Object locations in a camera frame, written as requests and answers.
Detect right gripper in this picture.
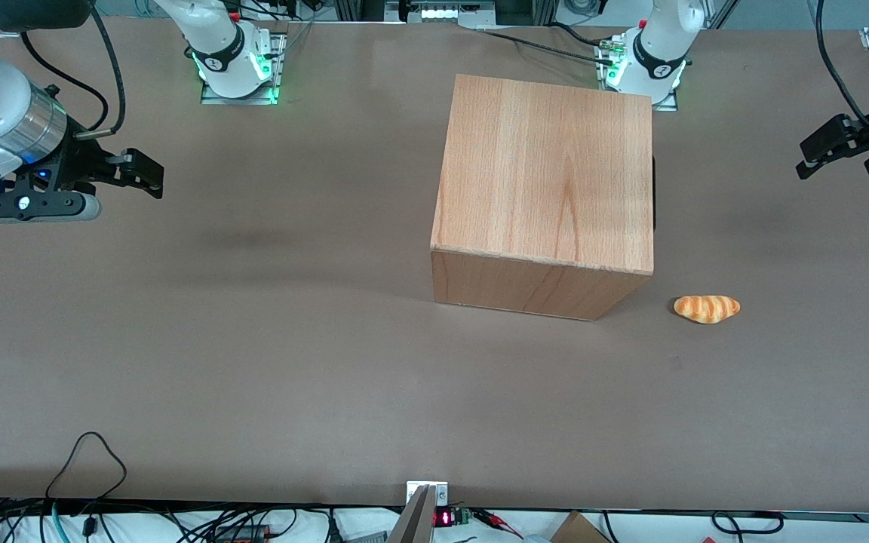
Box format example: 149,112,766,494
0,140,165,200

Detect wooden drawer cabinet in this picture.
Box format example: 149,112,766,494
430,73,656,322

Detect toy croissant bread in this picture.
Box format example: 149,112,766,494
673,294,742,325

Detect white power strip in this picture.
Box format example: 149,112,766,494
409,0,497,25

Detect black orange device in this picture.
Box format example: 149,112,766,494
210,523,275,543

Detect brown cardboard piece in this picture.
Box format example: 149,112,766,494
551,511,611,543

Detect red and black clip leads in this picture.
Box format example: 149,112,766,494
471,508,524,539

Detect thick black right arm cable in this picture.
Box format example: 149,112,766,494
75,6,127,142

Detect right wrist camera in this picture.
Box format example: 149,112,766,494
0,192,102,224

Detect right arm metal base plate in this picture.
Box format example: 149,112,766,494
200,30,288,106

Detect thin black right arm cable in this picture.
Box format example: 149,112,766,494
21,32,111,130

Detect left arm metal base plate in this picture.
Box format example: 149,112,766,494
594,39,680,112

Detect black looped cable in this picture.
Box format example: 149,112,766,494
44,431,128,505

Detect black cable across table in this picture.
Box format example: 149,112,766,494
477,21,618,67

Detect black coiled cable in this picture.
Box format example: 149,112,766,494
711,511,785,543

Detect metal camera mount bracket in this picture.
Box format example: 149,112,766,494
387,480,450,543

